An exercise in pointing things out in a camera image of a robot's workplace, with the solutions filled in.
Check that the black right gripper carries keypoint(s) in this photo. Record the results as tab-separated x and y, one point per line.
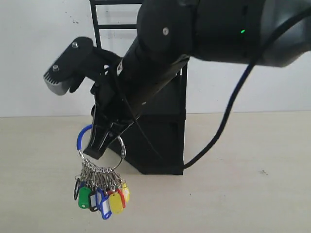
130	81

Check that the key ring with coloured tags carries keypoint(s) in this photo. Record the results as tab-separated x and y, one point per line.
100	188

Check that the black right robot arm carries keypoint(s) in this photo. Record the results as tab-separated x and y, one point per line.
272	33

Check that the black two-tier shelf rack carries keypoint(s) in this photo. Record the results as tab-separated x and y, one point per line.
155	141

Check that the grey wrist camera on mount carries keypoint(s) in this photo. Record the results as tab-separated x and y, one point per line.
79	60

